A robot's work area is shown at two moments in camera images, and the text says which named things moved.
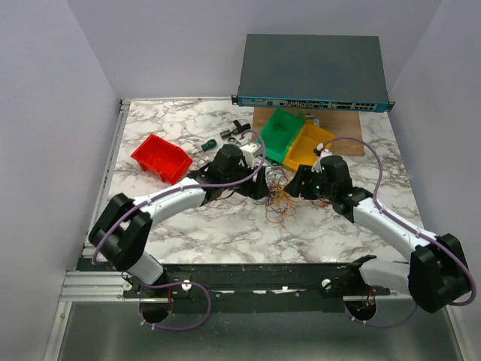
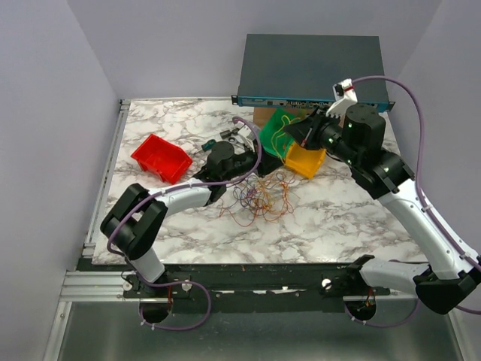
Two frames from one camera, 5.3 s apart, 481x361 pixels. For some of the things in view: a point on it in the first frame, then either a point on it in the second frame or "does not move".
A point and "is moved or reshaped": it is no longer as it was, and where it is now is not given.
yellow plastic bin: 302,150 does not move
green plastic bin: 279,131 does not move
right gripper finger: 299,185 to 302,129
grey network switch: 314,71 does not move
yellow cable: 281,193 is moved or reshaped
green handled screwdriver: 208,145 does not move
